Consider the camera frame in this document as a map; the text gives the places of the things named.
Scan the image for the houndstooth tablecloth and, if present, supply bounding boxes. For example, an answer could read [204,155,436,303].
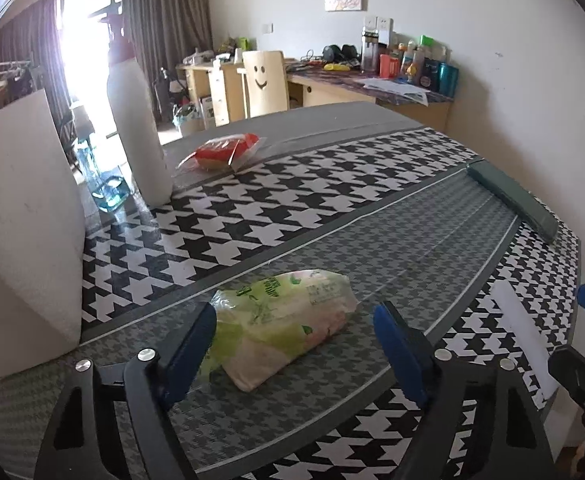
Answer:
[0,102,580,480]

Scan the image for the wooden desk patterned top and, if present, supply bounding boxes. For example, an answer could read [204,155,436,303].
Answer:
[285,67,455,133]

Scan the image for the dark jar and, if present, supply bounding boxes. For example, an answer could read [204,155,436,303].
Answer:
[422,57,443,92]

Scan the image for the white foam strip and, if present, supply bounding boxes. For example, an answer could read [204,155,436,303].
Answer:
[489,282,558,401]

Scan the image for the dark thermos bottle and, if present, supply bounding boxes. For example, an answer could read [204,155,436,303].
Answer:
[361,30,390,73]

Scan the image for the green sandwich packet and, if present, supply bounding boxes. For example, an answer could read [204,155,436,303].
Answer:
[197,269,359,393]

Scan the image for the wooden desk with drawers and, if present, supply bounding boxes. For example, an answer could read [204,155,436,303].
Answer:
[177,62,248,127]

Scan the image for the white bottle red pump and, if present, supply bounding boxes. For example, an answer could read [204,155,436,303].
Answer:
[100,14,173,208]

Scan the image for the black headphones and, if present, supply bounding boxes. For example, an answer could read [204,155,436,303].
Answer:
[322,45,360,63]

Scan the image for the white foam box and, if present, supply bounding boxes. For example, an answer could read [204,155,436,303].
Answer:
[0,89,87,378]

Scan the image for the dark green rectangular block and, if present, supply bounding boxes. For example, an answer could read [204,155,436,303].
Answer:
[466,159,559,243]

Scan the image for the glass balcony door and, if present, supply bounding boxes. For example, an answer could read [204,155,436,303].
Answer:
[55,0,124,136]

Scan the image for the wooden chair smiley face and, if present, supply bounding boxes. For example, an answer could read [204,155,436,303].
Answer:
[242,50,290,118]

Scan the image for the clear bottle blue liquid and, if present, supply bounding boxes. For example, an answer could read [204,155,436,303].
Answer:
[75,135,133,211]

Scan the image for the orange label bottle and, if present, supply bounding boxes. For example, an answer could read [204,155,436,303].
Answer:
[402,42,419,84]

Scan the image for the printed papers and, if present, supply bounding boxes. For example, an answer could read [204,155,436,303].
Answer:
[357,77,430,107]

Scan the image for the trash bin white liner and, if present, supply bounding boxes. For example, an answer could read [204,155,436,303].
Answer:
[172,105,206,136]

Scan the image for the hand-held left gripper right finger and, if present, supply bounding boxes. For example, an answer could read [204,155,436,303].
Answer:
[373,301,558,480]

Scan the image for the black stand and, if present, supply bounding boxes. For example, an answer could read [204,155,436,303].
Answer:
[152,67,183,121]

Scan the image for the brown curtain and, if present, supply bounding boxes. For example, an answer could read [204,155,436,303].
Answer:
[122,0,213,121]
[0,0,73,111]

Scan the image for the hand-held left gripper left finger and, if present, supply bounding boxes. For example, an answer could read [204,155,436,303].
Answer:
[35,302,218,480]

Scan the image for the red snack packet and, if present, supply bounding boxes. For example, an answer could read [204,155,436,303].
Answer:
[175,132,266,176]

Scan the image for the small metal bunk bed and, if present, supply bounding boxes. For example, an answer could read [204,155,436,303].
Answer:
[0,60,38,121]

